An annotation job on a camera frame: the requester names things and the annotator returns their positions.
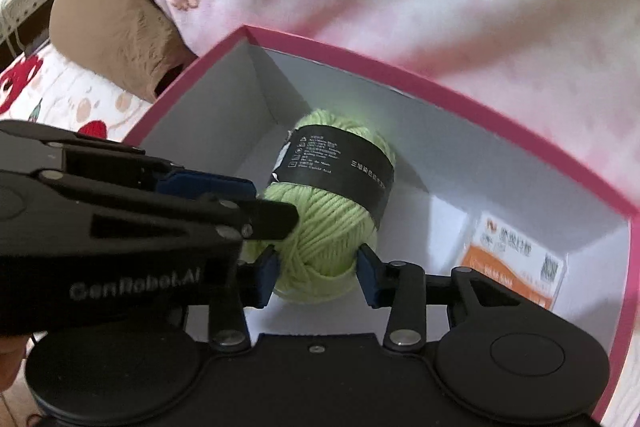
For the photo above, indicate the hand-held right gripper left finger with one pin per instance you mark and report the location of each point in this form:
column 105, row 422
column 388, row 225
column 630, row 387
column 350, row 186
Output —
column 267, row 276

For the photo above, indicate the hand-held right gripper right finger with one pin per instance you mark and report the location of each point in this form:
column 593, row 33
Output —
column 367, row 279

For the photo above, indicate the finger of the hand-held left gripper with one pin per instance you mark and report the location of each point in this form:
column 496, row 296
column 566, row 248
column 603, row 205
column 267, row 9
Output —
column 272, row 219
column 205, row 185

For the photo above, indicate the green yarn ball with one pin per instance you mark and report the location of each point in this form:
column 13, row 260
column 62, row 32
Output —
column 320, row 227

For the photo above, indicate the pink cardboard box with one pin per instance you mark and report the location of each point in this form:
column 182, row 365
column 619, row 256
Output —
column 220, row 107

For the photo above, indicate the clear box with orange label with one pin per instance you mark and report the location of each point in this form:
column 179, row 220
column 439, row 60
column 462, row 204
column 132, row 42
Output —
column 510, row 257

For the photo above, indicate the bear printed bed sheet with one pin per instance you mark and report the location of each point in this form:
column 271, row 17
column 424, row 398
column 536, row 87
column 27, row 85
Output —
column 65, row 87

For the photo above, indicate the brown pillow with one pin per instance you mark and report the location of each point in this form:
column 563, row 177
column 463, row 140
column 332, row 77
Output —
column 110, row 17

